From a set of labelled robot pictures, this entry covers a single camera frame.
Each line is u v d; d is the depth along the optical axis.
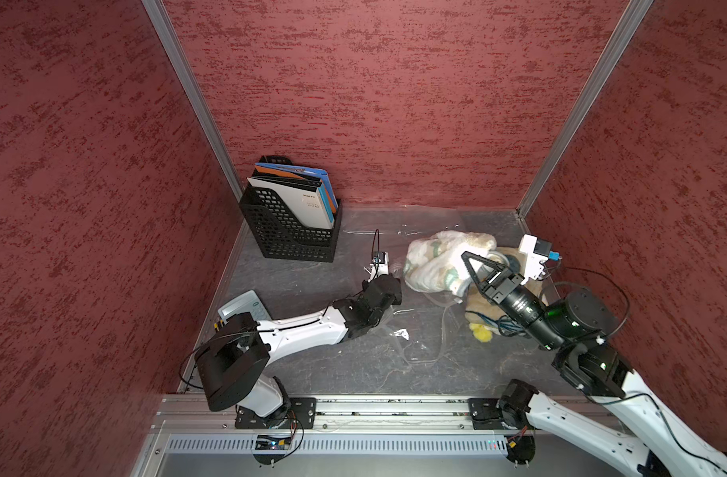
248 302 0.92
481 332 0.85
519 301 0.47
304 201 0.90
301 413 0.74
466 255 0.53
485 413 0.74
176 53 0.77
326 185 0.93
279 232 1.14
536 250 0.49
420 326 0.90
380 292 0.60
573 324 0.40
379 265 0.71
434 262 0.59
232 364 0.43
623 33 0.74
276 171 0.90
